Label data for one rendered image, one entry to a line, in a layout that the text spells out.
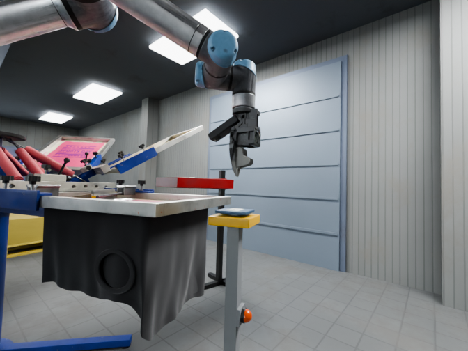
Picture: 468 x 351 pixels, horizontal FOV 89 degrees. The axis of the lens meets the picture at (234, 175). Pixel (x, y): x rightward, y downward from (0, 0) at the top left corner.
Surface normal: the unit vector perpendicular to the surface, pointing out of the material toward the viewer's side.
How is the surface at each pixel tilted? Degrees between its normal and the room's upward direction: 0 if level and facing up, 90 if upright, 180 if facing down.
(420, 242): 90
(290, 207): 90
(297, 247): 90
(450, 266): 90
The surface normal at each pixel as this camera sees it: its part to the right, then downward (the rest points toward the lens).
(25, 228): 0.89, 0.00
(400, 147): -0.64, -0.05
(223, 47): 0.23, -0.04
